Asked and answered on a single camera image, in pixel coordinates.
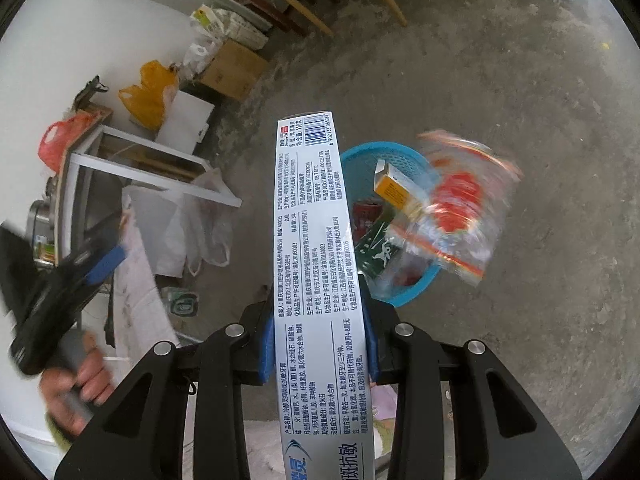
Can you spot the blue toothpaste box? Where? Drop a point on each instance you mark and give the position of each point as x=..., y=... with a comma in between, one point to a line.
x=315, y=260

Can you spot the orange white medicine box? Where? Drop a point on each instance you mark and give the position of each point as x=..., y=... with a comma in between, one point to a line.
x=395, y=185

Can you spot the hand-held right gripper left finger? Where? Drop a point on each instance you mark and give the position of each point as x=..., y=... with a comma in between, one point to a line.
x=267, y=350

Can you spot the green label plastic bottle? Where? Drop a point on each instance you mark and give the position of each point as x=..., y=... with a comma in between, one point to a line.
x=380, y=255

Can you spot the white foam board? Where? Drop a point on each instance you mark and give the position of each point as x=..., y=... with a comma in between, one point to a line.
x=185, y=120

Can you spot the orange plastic bag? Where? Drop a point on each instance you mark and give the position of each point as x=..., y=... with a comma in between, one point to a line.
x=65, y=140

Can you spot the brown cardboard box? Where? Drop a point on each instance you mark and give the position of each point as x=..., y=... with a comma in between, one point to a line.
x=235, y=70

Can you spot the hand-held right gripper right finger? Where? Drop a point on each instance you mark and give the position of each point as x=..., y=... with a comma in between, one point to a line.
x=372, y=350

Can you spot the white yellow plastic bag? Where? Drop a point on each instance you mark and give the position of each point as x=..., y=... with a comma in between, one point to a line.
x=207, y=20

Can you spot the white side table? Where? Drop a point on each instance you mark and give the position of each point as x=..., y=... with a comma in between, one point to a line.
x=150, y=179

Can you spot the clear snack bag red print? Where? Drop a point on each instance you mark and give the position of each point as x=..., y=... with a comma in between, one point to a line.
x=455, y=200

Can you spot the red snack packet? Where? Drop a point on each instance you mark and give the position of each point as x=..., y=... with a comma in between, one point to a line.
x=367, y=215

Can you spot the stainless steel pot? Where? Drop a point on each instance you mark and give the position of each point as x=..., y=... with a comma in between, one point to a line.
x=42, y=225

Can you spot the person's left forearm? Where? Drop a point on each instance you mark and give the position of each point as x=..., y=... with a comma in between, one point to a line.
x=60, y=435

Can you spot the green white packet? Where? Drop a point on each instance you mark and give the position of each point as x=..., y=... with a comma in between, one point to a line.
x=182, y=302

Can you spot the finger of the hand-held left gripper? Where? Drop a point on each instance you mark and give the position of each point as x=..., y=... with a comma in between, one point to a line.
x=107, y=260
x=15, y=255

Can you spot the person's left hand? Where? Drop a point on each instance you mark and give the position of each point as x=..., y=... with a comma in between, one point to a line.
x=95, y=380

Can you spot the blue plastic basket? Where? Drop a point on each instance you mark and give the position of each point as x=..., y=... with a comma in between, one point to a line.
x=400, y=152

